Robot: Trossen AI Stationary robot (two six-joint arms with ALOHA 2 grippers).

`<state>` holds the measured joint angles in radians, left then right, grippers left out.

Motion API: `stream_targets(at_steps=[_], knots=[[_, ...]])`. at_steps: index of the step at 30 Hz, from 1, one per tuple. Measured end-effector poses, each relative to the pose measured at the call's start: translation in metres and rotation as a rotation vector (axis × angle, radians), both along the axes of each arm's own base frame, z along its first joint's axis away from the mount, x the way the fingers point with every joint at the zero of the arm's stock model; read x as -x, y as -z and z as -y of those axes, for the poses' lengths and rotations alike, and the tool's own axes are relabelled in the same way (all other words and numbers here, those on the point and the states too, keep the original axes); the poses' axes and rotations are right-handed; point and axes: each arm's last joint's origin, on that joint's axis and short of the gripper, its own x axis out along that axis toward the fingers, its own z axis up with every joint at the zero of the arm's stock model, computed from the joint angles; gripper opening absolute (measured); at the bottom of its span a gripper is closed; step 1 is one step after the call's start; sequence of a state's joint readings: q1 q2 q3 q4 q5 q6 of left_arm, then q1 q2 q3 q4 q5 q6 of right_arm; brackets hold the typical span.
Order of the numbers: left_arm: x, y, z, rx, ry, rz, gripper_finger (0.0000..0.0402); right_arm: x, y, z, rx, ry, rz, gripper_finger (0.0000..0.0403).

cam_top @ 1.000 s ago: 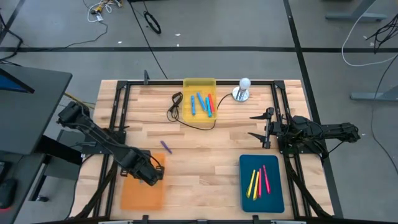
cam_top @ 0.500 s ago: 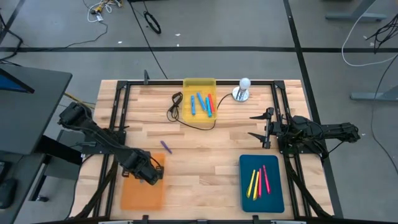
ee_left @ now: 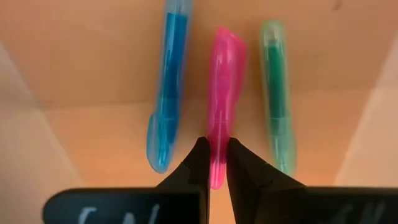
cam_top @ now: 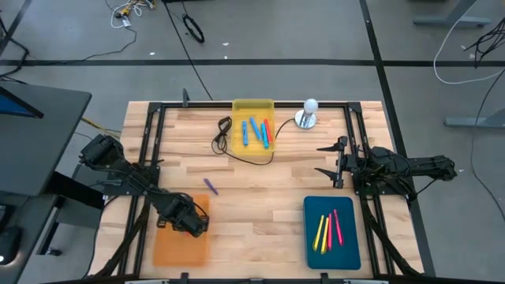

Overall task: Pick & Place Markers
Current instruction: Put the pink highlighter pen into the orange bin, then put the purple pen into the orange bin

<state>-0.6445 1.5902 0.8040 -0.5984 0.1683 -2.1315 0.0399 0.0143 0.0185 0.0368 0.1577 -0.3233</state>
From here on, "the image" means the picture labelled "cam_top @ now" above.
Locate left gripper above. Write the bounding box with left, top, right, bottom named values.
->
left=156, top=192, right=211, bottom=239

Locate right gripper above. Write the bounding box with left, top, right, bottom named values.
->
left=313, top=135, right=358, bottom=190

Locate thin pink pen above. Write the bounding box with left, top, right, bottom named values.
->
left=333, top=208, right=345, bottom=247
left=327, top=212, right=335, bottom=252

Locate thin yellow pen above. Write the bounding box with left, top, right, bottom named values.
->
left=320, top=216, right=331, bottom=255
left=312, top=214, right=325, bottom=252

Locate orange plastic tray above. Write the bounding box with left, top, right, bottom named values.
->
left=151, top=192, right=211, bottom=268

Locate thin purple pen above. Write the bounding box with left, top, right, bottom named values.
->
left=203, top=177, right=220, bottom=196

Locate chrome desk lamp with bulb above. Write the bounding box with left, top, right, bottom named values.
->
left=294, top=98, right=320, bottom=130

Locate teal plastic tray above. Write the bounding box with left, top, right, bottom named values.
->
left=302, top=196, right=362, bottom=271

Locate yellow plastic tray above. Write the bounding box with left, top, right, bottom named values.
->
left=230, top=98, right=276, bottom=157

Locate grey table leg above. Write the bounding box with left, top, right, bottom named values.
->
left=443, top=106, right=505, bottom=129
left=412, top=0, right=493, bottom=28

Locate black desk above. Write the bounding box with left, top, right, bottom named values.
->
left=0, top=80, right=92, bottom=197

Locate black computer mouse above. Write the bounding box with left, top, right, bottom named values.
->
left=0, top=226, right=23, bottom=266

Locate laptop with blue screen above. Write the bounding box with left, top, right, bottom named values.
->
left=0, top=85, right=45, bottom=119

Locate black lamp cable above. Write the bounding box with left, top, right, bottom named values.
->
left=211, top=116, right=297, bottom=166

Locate black aluminium table frame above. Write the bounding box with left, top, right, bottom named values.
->
left=88, top=101, right=437, bottom=284

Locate white floor cable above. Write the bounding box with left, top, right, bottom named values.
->
left=432, top=0, right=505, bottom=86

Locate black floor cable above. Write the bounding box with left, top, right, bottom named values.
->
left=162, top=0, right=215, bottom=102

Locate black coiled cable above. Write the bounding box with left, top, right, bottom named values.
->
left=181, top=13, right=206, bottom=44

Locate black cable bundle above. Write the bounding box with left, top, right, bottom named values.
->
left=464, top=15, right=505, bottom=69

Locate white and yellow cable bundle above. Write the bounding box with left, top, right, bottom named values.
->
left=104, top=0, right=155, bottom=29

